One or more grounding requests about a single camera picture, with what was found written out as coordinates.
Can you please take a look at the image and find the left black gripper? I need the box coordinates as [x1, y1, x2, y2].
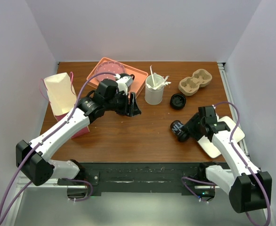
[105, 90, 141, 117]

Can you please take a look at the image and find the cream and pink paper bag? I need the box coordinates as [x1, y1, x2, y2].
[41, 73, 89, 139]

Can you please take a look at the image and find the black cup lid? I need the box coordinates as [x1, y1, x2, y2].
[177, 130, 190, 142]

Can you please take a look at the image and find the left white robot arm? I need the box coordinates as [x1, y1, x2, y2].
[16, 79, 141, 186]

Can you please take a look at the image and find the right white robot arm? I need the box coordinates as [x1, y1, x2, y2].
[183, 106, 272, 213]

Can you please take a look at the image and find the white square plate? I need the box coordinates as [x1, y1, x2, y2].
[195, 115, 246, 159]

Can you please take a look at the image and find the white cylindrical container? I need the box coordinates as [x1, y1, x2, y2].
[145, 73, 164, 105]

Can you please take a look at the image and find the pink plastic tray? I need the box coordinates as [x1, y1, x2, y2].
[87, 57, 148, 96]

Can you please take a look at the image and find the dark green mug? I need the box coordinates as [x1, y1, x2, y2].
[119, 73, 135, 81]

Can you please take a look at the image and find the brown cardboard cup carrier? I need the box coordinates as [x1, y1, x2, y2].
[178, 69, 212, 97]

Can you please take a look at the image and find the white wrapped straw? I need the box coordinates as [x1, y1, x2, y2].
[150, 65, 157, 90]

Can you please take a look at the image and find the pink polka dot plate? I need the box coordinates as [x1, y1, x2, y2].
[95, 61, 125, 82]

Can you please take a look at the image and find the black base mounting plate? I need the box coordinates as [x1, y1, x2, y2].
[82, 162, 201, 196]

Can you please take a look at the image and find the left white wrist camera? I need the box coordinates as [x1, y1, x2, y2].
[114, 74, 134, 94]

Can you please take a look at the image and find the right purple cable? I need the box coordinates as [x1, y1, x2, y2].
[213, 101, 270, 226]

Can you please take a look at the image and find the purple cable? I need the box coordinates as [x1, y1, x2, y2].
[213, 101, 270, 226]
[0, 72, 119, 226]

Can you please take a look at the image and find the aluminium frame rail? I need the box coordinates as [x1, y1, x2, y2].
[217, 63, 234, 104]

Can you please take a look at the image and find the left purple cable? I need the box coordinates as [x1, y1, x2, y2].
[0, 72, 119, 226]

